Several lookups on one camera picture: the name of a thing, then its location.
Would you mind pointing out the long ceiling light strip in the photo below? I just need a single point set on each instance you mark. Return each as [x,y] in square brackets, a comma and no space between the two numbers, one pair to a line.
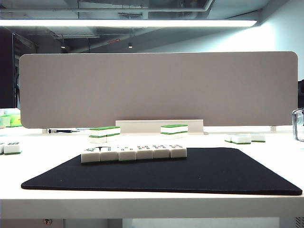
[142,23]

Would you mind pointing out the grey vented panel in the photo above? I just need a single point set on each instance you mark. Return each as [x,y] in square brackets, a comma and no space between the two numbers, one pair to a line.
[299,222]

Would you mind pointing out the grey fabric desk divider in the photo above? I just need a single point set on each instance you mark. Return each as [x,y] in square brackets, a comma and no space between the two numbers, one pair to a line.
[166,90]

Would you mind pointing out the clear plastic container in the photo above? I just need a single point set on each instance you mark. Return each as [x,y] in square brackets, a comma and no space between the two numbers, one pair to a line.
[294,118]

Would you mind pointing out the white divider base cover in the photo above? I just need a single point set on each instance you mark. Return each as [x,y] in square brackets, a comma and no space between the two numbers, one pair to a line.
[142,126]

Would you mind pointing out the small ceiling spotlight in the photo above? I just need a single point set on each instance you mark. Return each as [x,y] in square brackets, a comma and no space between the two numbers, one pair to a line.
[63,47]
[130,45]

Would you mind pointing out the bird print mahjong tile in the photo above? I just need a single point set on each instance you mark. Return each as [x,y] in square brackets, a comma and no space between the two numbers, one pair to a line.
[90,156]

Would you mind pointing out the white divider foot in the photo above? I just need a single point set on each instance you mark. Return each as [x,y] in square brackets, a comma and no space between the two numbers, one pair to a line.
[273,128]
[44,131]

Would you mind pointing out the dark cabinet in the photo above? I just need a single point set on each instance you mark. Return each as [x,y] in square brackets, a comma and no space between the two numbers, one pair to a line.
[7,71]

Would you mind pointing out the metal table bolt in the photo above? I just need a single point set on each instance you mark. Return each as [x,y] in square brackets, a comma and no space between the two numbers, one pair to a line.
[47,221]

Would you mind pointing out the black background object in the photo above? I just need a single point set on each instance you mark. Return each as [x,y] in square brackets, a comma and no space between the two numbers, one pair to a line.
[301,95]

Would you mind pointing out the yellow green package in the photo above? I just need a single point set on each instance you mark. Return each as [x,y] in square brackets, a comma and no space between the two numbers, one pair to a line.
[15,121]

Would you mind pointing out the white green box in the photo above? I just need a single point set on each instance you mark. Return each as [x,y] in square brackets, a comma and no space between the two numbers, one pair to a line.
[4,121]

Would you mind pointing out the black fabric mat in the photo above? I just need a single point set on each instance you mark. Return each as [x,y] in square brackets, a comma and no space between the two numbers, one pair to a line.
[142,178]

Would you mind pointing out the black blue screwdriver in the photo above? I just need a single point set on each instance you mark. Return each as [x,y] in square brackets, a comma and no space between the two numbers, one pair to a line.
[59,130]

